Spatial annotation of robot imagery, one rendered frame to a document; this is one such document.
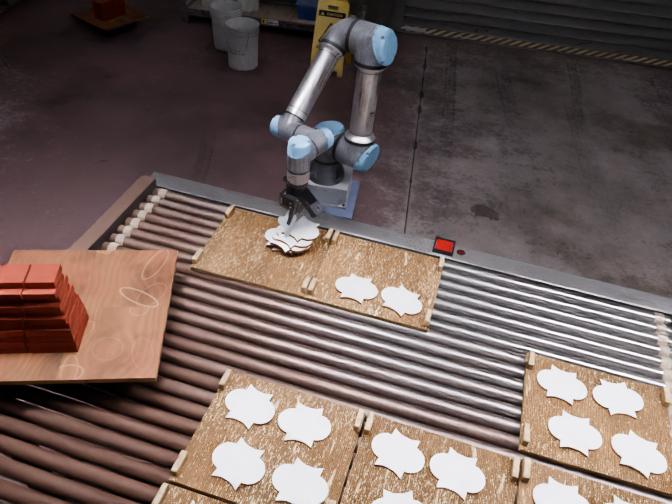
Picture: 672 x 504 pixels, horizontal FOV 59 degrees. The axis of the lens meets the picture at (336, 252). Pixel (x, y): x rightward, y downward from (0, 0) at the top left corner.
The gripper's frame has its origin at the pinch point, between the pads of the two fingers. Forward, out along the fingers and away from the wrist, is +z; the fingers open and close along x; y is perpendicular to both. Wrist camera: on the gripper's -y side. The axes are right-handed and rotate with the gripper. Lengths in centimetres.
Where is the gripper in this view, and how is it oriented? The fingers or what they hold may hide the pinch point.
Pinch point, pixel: (300, 228)
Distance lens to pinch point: 212.6
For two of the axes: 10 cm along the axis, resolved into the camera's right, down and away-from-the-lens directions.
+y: -7.9, -4.5, 4.2
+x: -6.1, 4.9, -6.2
